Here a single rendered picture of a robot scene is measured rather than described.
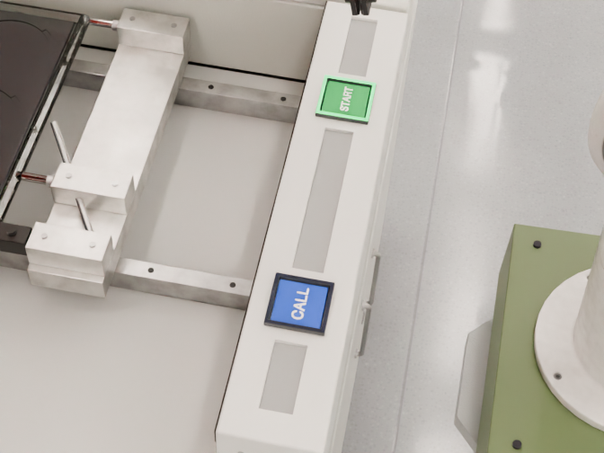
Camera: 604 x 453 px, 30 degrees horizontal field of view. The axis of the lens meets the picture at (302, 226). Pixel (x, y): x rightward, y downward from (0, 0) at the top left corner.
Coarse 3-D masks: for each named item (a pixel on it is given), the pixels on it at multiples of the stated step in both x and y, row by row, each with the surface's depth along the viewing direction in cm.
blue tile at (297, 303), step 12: (288, 288) 104; (300, 288) 104; (312, 288) 104; (324, 288) 104; (276, 300) 103; (288, 300) 103; (300, 300) 103; (312, 300) 103; (324, 300) 103; (276, 312) 102; (288, 312) 102; (300, 312) 103; (312, 312) 103; (300, 324) 102; (312, 324) 102
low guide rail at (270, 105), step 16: (80, 64) 136; (96, 64) 136; (80, 80) 136; (96, 80) 136; (192, 80) 135; (176, 96) 135; (192, 96) 135; (208, 96) 134; (224, 96) 134; (240, 96) 134; (256, 96) 134; (272, 96) 134; (288, 96) 134; (240, 112) 135; (256, 112) 135; (272, 112) 134; (288, 112) 134
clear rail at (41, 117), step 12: (84, 24) 133; (72, 36) 131; (72, 48) 130; (60, 60) 129; (72, 60) 130; (60, 72) 128; (60, 84) 127; (48, 96) 125; (48, 108) 125; (36, 120) 123; (36, 132) 122; (24, 144) 121; (36, 144) 122; (24, 156) 120; (12, 168) 119; (24, 168) 120; (12, 180) 118; (12, 192) 118; (0, 216) 116
